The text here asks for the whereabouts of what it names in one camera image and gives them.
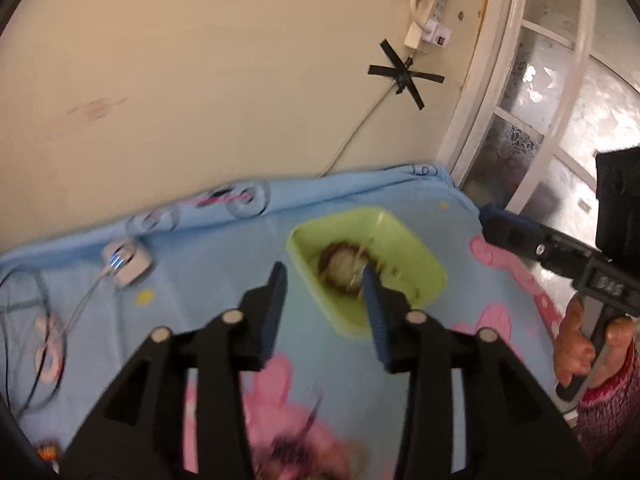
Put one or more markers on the person's right hand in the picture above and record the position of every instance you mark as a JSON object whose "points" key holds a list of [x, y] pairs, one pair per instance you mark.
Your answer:
{"points": [[570, 345]]}

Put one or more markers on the blue cartoon printed blanket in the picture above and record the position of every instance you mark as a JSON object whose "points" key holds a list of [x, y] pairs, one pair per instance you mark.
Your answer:
{"points": [[210, 270]]}

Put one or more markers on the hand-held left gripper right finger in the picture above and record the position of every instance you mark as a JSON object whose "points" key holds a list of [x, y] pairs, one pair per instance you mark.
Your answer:
{"points": [[374, 310]]}

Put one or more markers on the black tape cross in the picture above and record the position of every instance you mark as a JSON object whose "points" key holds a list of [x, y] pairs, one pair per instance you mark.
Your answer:
{"points": [[406, 77]]}

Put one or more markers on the white charger box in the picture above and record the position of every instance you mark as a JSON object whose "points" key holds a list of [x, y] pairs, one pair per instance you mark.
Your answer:
{"points": [[131, 265]]}

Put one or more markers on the green plastic tray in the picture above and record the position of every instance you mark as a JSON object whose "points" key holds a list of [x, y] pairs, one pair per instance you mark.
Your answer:
{"points": [[400, 255]]}

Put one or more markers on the white framed glass door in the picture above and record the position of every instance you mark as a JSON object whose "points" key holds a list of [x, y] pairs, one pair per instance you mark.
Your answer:
{"points": [[530, 95]]}

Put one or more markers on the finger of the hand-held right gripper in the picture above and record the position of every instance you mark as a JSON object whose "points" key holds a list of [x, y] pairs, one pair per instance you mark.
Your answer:
{"points": [[520, 237]]}

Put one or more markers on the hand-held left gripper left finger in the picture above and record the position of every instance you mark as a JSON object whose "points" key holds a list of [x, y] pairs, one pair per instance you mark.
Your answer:
{"points": [[272, 310]]}

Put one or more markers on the person's right forearm red sleeve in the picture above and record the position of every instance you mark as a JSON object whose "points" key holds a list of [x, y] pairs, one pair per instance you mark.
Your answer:
{"points": [[612, 410]]}

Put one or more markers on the white power strip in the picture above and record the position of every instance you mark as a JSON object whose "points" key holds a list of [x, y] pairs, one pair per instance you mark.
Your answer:
{"points": [[434, 10]]}

